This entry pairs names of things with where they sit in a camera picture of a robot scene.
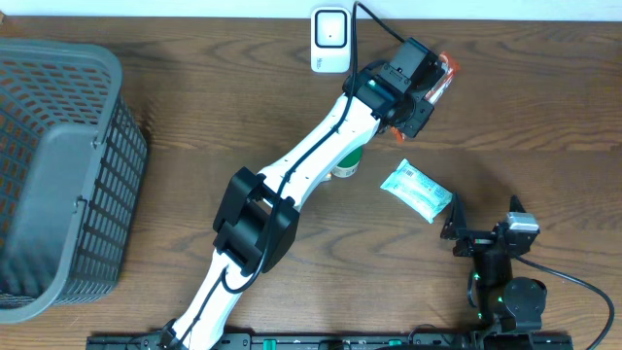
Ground black camera cable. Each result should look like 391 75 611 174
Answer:
169 0 407 350
514 255 616 350

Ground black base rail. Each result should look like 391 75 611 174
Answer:
86 332 575 350

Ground light blue tissue pack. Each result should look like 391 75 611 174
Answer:
380 158 453 224

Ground black left camera cable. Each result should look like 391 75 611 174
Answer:
169 0 407 350

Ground grey plastic shopping basket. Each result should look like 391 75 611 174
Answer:
1 38 148 324

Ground green lid jar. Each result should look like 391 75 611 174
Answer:
331 147 363 178

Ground red chocolate bar wrapper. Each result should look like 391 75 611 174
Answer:
391 52 460 143

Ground black right camera cable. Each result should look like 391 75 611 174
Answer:
514 255 616 350

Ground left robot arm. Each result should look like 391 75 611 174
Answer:
159 38 457 349

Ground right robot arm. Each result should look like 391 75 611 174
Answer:
440 193 547 349

